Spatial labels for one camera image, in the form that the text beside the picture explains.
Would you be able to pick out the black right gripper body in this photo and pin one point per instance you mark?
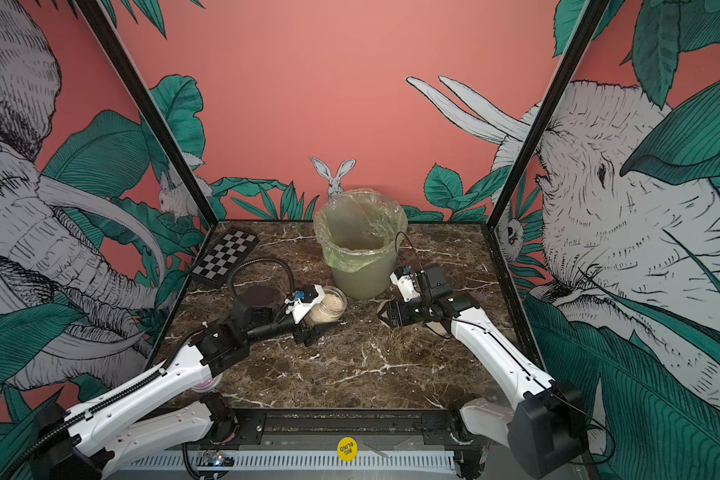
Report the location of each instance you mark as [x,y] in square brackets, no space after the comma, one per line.
[419,311]

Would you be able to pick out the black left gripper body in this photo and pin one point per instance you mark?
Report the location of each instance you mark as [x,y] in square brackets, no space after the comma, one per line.
[281,325]

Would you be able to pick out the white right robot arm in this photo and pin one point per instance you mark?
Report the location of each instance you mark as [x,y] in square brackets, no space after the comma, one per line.
[544,425]

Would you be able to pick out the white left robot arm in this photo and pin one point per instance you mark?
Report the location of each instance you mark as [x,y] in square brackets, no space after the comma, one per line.
[93,439]

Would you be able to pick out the black white checkerboard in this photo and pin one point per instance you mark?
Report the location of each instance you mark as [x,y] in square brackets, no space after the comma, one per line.
[231,250]

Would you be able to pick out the pink round button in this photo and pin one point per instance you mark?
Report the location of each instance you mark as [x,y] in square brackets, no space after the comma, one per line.
[208,385]

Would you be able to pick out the white bin with green bag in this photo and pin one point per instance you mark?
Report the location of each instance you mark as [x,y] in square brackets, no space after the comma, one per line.
[357,231]

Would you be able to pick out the yellow round sticker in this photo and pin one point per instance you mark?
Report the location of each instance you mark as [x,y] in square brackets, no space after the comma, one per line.
[347,449]

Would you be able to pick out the small green circuit board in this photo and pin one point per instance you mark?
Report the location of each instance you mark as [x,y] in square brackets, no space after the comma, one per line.
[216,460]

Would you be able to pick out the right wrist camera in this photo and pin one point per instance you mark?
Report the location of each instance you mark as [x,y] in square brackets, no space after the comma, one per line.
[404,279]

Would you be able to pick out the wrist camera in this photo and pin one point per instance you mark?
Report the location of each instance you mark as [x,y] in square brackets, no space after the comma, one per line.
[404,279]
[302,300]

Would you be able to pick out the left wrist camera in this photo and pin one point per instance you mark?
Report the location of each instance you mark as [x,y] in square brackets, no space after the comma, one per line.
[302,300]

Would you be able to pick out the white slotted cable duct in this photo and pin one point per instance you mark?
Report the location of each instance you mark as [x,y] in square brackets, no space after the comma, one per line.
[305,460]

